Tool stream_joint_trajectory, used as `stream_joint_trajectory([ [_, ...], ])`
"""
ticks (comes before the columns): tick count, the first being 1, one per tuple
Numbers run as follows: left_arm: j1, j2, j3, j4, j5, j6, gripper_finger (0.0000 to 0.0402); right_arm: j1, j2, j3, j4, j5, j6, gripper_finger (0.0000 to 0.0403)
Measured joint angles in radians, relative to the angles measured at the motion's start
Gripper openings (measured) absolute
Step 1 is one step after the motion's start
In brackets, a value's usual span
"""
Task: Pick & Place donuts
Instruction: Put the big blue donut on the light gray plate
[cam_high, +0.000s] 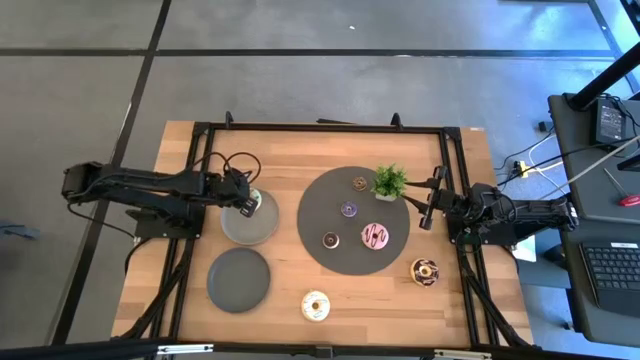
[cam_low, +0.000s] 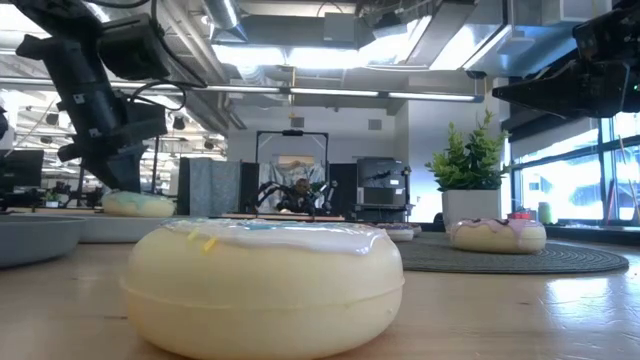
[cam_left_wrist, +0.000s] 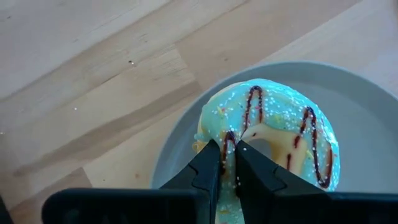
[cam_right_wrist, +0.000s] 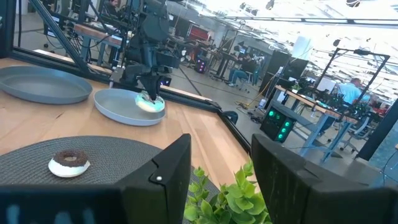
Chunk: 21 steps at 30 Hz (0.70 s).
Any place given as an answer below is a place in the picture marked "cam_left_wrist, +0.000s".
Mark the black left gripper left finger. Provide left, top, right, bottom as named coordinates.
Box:
left=42, top=139, right=222, bottom=224

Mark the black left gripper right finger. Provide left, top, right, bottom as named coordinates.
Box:
left=234, top=139, right=398, bottom=224

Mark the mint iced donut chocolate drizzle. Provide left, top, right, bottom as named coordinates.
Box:
left=192, top=78, right=341, bottom=224

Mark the light grey round plate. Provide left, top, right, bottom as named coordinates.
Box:
left=150, top=61, right=398, bottom=194

